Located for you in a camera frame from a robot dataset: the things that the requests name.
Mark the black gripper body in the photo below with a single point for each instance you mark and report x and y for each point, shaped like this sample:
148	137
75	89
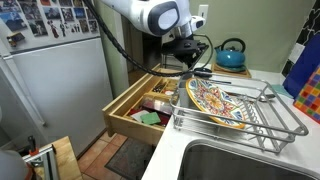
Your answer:
185	48

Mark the black spoon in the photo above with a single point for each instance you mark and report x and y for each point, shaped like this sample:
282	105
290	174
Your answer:
202	72

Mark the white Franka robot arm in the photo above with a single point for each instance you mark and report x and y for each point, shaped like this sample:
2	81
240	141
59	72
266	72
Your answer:
143	13

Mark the metal table knife on counter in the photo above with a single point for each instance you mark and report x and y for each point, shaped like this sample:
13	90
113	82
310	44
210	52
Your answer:
220	81

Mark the colourful floral ceramic plate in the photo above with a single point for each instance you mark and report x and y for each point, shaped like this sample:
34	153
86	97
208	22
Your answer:
213	100

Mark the bamboo cutlery organizer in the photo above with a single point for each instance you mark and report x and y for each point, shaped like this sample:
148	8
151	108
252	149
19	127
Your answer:
163	96

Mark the wooden trivet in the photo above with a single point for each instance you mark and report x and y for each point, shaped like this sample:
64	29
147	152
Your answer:
243	73

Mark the clear plastic box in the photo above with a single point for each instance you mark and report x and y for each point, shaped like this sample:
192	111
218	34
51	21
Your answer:
156	105

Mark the green sponge cloth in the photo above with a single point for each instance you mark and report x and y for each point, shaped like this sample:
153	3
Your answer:
150	118

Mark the white cloth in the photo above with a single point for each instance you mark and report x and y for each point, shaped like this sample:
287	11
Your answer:
138	115

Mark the light wooden kitchen drawer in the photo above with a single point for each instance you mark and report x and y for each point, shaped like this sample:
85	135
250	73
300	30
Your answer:
133	126

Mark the teal glass coaster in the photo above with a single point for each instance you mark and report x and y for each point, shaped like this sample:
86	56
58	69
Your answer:
281	90

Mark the blue board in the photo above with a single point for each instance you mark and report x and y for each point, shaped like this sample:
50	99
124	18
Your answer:
303	70

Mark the stainless steel sink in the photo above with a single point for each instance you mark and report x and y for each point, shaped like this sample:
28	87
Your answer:
240	163

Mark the printed photograph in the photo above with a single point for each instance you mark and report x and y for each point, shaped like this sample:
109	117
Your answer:
79	12
15	21
52	13
38	28
67	14
28	10

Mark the grey floor rug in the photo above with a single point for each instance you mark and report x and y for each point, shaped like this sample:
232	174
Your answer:
131	160

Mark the white refrigerator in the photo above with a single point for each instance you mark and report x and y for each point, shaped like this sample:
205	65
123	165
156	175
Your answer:
60	90

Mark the wooden workbench top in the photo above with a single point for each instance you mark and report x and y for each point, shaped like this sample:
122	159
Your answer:
68	160

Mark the red and black clamp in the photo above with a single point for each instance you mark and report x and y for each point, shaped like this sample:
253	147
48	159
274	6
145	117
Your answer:
32	145

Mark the white light switch plate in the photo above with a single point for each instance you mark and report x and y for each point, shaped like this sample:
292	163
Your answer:
203	11

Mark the white wall outlet plate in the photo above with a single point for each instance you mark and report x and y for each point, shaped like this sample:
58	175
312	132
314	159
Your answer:
296	52

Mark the aluminium bracket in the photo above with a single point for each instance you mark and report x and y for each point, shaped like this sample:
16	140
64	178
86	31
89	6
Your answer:
46	160

